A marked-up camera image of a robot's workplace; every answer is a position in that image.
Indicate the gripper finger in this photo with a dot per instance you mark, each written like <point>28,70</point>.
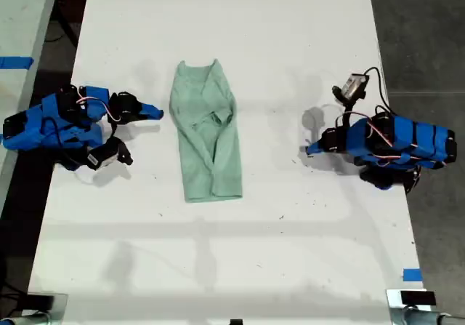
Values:
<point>150,108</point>
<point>321,151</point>
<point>150,116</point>
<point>321,142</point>

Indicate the pale green T-shirt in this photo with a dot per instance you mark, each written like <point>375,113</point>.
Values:
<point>203,150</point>

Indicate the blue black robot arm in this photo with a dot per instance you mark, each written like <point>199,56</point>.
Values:
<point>47,128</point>
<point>407,139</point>

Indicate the long blue tape strip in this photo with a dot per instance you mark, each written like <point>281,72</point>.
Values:
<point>16,62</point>

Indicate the white side table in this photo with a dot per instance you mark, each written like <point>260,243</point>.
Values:
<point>22,30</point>

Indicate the short blue tape strip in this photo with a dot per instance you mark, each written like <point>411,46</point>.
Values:
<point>412,275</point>

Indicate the metal table clamp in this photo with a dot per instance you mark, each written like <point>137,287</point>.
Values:
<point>396,307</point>
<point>54,305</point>

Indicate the small black box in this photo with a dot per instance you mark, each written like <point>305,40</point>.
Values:
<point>417,298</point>

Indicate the black camera box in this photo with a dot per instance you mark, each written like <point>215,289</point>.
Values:
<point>107,156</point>
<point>350,87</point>

